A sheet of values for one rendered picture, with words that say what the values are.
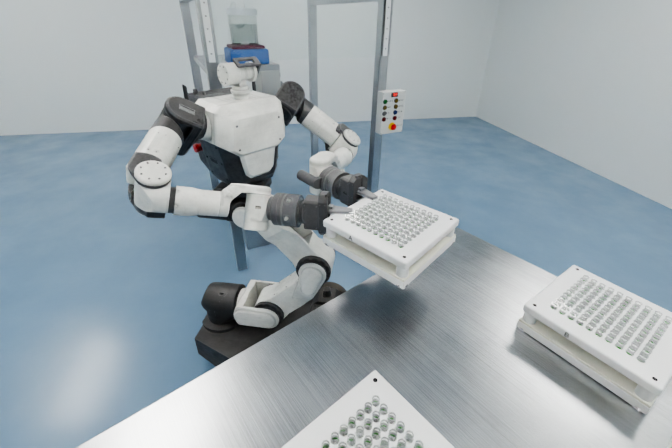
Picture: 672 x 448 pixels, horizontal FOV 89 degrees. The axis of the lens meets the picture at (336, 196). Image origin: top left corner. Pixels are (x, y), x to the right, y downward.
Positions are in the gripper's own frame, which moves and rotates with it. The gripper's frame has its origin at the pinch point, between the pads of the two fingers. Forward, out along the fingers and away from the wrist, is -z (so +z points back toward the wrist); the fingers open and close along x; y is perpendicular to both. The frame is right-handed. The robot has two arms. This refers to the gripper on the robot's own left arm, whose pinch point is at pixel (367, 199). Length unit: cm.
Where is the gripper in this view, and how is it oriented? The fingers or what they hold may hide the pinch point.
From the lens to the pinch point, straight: 97.2
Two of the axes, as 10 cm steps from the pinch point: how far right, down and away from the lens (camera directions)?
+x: 0.0, 8.9, 4.5
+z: -6.3, -3.5, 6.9
